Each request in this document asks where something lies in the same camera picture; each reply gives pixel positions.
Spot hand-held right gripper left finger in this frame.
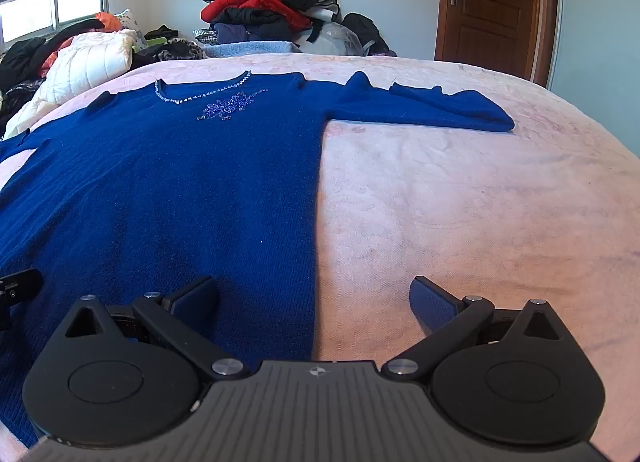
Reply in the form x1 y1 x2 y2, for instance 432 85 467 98
62 276 251 384

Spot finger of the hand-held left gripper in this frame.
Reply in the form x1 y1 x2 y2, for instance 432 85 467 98
0 268 44 331

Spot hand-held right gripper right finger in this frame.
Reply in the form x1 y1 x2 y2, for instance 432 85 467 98
381 276 576 384

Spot blue knit sweater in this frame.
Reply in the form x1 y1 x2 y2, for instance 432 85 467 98
0 70 516 448

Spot black clothes heap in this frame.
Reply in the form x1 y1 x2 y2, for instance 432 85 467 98
0 18 107 89

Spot pile of clothes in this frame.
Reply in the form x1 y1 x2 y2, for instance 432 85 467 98
4 29 139 139

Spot green and black clothes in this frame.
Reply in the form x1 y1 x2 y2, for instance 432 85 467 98
131 24 207 67

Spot dark navy clothes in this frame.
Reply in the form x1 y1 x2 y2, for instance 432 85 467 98
209 7 303 46

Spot pink bed blanket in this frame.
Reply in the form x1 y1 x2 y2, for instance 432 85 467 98
0 53 640 462

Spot leopard print cloth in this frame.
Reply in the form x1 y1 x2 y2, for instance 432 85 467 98
0 79 47 136

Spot light blue towel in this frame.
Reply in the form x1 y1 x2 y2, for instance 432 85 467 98
202 40 302 61

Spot window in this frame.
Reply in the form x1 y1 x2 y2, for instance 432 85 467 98
0 0 114 46

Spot orange garment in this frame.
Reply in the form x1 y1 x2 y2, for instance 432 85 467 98
37 11 124 79

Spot floral pillow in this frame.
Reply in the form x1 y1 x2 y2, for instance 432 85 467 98
113 8 149 51

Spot clear plastic bag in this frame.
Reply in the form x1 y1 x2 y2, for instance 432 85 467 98
301 21 364 57

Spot black garment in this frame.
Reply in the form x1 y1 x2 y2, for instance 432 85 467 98
341 12 397 57

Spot wooden door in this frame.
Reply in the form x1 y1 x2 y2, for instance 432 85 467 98
434 0 560 88

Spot red garment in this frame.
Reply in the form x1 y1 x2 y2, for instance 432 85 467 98
200 0 314 31

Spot black jacket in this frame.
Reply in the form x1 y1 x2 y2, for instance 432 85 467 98
280 0 342 44

